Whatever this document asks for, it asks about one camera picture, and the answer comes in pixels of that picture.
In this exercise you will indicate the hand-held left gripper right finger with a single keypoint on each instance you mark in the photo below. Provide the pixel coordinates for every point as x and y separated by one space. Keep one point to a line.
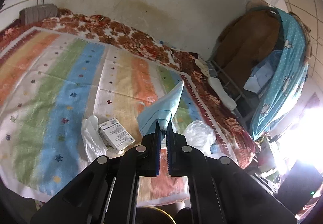
170 156

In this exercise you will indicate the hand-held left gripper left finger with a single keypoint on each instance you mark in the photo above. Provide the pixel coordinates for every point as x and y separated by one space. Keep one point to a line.
157 153

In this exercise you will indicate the clear plastic bag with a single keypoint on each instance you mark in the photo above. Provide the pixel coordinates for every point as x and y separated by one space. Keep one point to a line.
199 135

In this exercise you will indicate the blue face mask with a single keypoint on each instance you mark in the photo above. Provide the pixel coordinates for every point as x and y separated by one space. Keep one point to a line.
161 110

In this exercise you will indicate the white medicine box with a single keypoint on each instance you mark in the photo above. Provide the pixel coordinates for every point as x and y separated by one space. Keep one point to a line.
117 135

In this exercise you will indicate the dark bin with gold rim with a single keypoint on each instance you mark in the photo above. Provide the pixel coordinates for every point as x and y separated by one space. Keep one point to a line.
156 216

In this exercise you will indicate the white plastic bag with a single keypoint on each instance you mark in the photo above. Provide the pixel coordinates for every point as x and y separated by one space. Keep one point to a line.
92 138

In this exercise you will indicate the white sock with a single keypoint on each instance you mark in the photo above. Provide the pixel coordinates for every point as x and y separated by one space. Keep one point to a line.
223 93

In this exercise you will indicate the grey metal rack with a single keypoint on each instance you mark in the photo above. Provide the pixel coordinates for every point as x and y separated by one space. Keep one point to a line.
234 90

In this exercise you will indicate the brown floral blanket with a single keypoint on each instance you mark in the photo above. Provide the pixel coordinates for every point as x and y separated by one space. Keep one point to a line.
141 40

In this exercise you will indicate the striped colourful mat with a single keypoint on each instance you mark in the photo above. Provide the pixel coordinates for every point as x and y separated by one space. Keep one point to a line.
63 88

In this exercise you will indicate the light blue cloth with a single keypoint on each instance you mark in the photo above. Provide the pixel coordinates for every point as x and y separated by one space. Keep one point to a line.
260 72

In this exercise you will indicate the black box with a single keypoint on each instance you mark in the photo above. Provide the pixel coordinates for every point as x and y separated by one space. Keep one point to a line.
300 183

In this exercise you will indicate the blue dotted printed cloth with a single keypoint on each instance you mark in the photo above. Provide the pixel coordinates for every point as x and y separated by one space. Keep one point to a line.
282 75

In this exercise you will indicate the brown hanging coat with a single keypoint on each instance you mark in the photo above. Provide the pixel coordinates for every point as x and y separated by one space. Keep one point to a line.
249 42

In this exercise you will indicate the grey folded cloth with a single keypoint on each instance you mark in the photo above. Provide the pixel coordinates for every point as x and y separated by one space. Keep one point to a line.
39 13

